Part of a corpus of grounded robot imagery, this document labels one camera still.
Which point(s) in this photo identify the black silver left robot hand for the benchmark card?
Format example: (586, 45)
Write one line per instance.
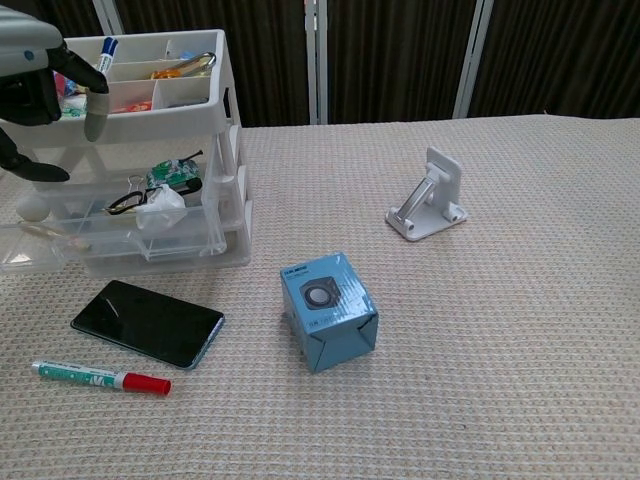
(25, 90)

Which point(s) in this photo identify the clear plastic drawer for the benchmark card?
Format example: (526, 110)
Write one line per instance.
(100, 250)

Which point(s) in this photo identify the white plastic drawer organizer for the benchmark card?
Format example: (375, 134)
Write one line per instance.
(150, 127)

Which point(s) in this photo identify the pink red candy packet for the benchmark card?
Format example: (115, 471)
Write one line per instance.
(59, 84)

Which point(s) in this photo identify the blue candy packet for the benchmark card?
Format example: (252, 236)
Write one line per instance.
(74, 87)

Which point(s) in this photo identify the lion print green packet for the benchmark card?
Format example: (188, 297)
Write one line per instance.
(72, 110)

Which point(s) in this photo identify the blue-capped whiteboard marker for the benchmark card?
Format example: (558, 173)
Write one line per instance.
(106, 57)

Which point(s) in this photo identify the red yellow snack packet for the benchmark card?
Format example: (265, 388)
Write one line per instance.
(135, 106)

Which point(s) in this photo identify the small white ball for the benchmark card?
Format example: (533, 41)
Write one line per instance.
(32, 207)

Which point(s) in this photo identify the orange gold packet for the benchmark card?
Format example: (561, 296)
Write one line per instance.
(167, 74)

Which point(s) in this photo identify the blue plastic object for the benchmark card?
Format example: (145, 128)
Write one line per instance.
(186, 54)

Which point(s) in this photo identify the green circuit board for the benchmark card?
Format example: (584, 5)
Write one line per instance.
(170, 172)

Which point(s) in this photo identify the black smartphone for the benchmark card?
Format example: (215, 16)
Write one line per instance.
(145, 322)

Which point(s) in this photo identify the red-capped whiteboard marker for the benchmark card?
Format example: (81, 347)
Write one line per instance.
(100, 377)

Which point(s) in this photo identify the blue speaker box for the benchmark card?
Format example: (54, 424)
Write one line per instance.
(325, 320)

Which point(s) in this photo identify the white folding phone stand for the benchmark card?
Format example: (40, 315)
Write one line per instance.
(440, 200)

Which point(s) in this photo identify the beige woven tablecloth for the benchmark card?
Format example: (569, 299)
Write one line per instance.
(500, 350)

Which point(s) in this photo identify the white partition frame post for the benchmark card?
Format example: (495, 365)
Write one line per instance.
(470, 60)
(107, 17)
(316, 60)

